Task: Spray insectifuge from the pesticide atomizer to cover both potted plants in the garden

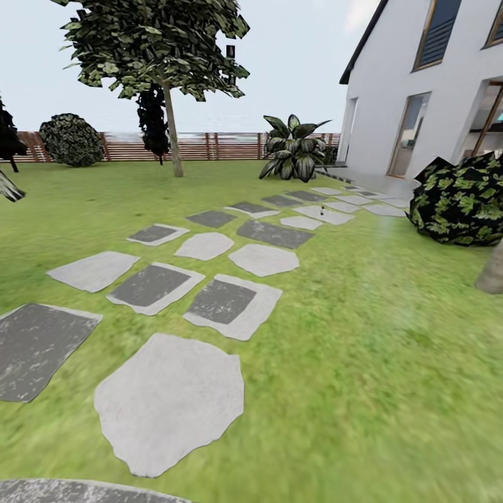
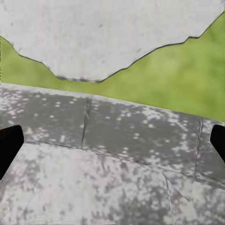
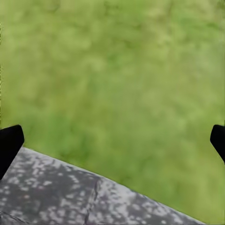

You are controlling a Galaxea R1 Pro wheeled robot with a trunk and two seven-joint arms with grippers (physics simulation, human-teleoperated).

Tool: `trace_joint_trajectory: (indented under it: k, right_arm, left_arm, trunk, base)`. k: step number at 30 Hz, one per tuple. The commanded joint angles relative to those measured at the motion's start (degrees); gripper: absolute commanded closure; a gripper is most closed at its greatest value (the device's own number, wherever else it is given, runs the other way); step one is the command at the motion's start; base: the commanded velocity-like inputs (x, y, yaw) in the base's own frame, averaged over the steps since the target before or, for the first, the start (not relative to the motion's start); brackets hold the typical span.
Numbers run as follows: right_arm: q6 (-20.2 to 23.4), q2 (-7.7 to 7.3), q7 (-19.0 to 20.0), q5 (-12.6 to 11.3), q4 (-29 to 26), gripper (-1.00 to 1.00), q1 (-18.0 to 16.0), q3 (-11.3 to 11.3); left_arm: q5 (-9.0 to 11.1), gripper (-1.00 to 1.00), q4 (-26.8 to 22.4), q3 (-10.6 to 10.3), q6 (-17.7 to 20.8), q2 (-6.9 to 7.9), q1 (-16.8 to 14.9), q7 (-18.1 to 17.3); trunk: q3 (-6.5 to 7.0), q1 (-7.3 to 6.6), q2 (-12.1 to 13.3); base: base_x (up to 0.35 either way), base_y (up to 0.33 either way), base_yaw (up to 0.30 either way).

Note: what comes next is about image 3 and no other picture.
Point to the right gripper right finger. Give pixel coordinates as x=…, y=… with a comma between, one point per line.
x=217, y=139

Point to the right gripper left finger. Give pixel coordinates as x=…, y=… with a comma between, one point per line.
x=11, y=140

